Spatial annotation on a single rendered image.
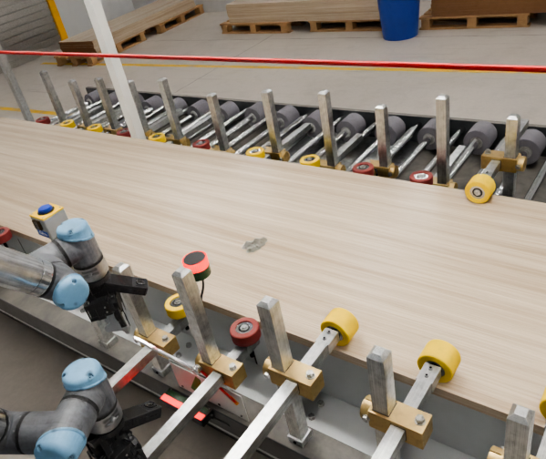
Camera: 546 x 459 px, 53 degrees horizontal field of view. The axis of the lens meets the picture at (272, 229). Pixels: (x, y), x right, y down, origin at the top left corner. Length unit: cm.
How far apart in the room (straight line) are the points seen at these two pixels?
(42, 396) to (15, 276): 183
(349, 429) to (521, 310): 54
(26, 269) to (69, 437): 34
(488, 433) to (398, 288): 41
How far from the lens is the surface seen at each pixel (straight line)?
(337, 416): 160
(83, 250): 136
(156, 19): 960
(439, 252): 164
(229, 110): 311
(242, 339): 145
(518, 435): 103
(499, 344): 139
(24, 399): 302
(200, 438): 245
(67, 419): 109
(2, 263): 116
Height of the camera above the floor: 189
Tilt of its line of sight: 33 degrees down
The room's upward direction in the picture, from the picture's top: 12 degrees counter-clockwise
